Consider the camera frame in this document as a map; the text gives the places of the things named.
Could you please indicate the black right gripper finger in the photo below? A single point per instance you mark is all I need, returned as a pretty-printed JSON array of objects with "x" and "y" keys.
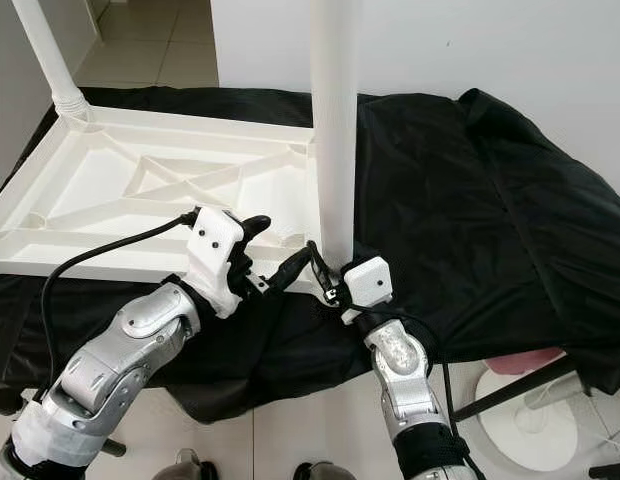
[{"x": 319, "y": 266}]

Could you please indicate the white plastic table leg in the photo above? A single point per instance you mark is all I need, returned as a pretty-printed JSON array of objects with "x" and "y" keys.
[
  {"x": 335, "y": 120},
  {"x": 50, "y": 50}
]

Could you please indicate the white plastic table top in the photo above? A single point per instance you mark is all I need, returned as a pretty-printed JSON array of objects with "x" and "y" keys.
[{"x": 90, "y": 190}]

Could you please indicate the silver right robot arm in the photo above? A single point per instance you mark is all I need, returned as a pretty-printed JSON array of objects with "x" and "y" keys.
[{"x": 405, "y": 380}]

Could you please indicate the grey robot right foot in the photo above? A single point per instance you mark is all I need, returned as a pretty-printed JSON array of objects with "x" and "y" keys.
[{"x": 325, "y": 472}]

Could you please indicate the grey robot foot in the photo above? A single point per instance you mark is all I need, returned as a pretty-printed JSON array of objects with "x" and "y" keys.
[
  {"x": 325, "y": 472},
  {"x": 185, "y": 468}
]

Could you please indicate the pink plastic seat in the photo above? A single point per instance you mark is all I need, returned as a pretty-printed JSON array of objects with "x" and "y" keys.
[{"x": 530, "y": 360}]

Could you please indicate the black cloth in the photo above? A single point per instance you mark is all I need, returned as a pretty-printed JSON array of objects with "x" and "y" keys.
[{"x": 530, "y": 220}]

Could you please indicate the grey robot left foot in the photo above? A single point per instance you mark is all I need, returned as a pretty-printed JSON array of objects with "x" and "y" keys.
[{"x": 185, "y": 468}]

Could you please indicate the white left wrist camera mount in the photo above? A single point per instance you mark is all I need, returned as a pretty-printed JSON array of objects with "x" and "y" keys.
[{"x": 215, "y": 245}]

